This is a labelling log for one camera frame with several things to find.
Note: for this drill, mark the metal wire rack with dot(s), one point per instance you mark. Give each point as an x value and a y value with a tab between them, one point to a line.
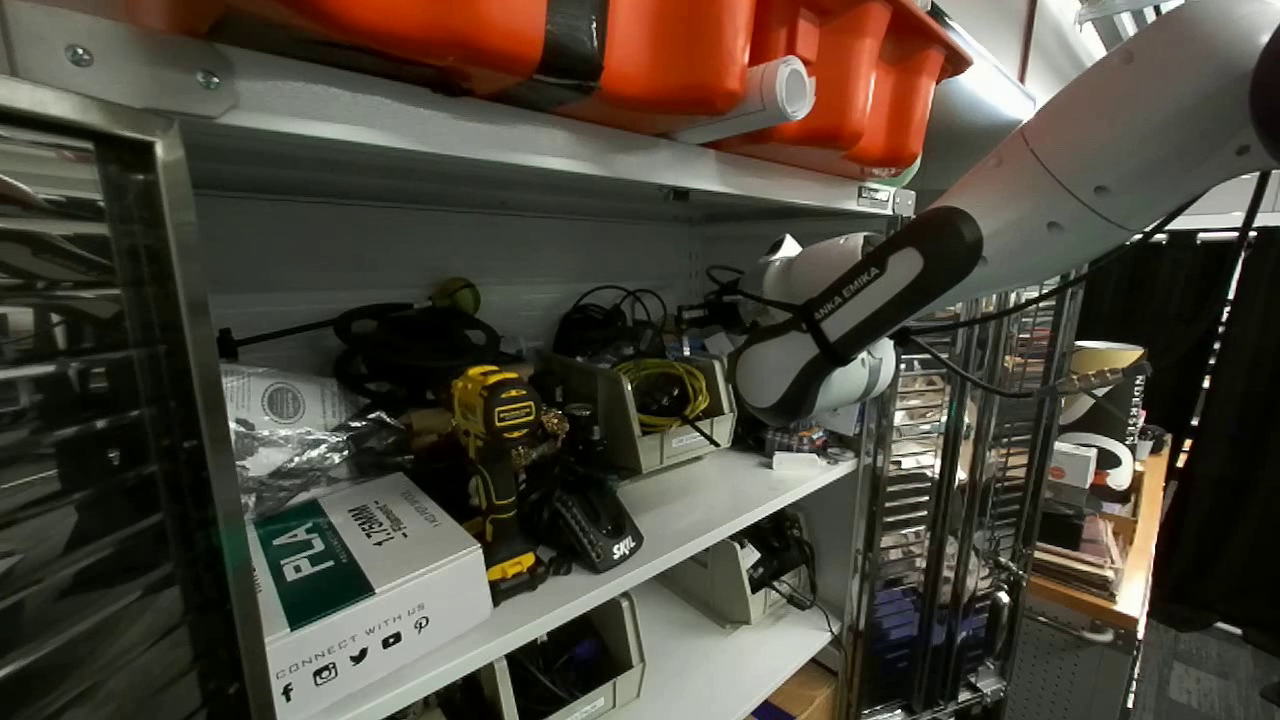
959	456

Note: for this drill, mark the white PLA filament box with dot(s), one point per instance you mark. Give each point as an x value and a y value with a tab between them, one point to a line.
353	584

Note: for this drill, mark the wooden side table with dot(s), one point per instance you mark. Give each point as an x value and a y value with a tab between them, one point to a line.
1131	542

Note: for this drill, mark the black battery charger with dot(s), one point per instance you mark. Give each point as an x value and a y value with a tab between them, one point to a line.
592	525

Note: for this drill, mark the white paper roll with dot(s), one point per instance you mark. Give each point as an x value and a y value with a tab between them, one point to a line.
773	94

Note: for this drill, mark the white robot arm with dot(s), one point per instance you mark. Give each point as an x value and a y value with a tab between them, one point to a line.
1176	108

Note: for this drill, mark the orange plastic case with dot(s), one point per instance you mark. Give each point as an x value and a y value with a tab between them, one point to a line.
644	67

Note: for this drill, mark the yellow black cordless drill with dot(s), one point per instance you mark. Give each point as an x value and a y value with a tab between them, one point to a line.
479	474

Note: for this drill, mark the grey bin with yellow cable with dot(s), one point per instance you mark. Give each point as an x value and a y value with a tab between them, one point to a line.
644	415

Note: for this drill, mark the clear plastic bag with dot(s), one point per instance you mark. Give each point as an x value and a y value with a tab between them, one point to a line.
302	435

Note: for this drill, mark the grey lower storage bin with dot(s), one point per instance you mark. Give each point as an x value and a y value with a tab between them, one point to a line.
751	577

